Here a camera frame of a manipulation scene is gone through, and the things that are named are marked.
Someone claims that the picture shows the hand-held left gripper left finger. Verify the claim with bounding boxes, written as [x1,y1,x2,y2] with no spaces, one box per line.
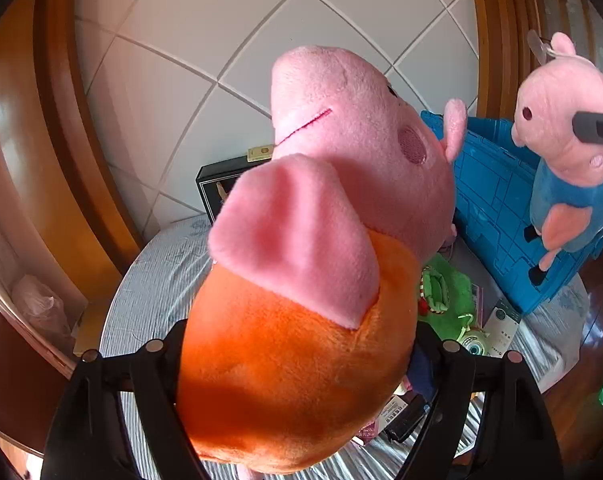
[41,319,205,480]

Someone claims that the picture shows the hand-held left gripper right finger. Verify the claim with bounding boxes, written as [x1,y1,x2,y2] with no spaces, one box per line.
[406,323,565,480]

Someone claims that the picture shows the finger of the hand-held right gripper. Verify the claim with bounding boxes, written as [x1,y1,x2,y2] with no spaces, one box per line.
[570,109,603,149]

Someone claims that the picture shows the pink pig plush blue clothes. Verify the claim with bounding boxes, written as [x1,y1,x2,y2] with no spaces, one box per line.
[511,32,603,287]

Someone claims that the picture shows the green dinosaur plush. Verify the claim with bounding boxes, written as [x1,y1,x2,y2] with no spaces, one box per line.
[416,252,477,333]

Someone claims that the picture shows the blue plastic crate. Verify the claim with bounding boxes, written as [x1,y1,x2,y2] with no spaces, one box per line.
[420,110,603,315]

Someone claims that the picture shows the pink pig plush orange dress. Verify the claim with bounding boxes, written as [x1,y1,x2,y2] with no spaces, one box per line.
[175,45,468,480]

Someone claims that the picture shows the black flat case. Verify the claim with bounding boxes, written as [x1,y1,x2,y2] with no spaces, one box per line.
[384,394,431,443]

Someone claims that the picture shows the pink barcode box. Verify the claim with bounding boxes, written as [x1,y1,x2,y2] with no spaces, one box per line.
[352,394,407,448]

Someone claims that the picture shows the wooden stool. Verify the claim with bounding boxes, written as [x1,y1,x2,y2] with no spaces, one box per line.
[74,299,114,352]

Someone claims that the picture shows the white box green print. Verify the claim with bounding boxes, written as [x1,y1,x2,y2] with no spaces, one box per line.
[481,298,523,359]

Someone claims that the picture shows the pink plastic bag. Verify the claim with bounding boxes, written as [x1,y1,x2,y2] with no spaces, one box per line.
[12,275,73,356]

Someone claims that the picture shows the white curtain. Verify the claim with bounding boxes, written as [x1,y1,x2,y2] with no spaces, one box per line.
[0,180,82,376]

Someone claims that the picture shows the black gift box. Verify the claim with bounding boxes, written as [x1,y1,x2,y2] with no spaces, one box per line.
[196,154,269,227]

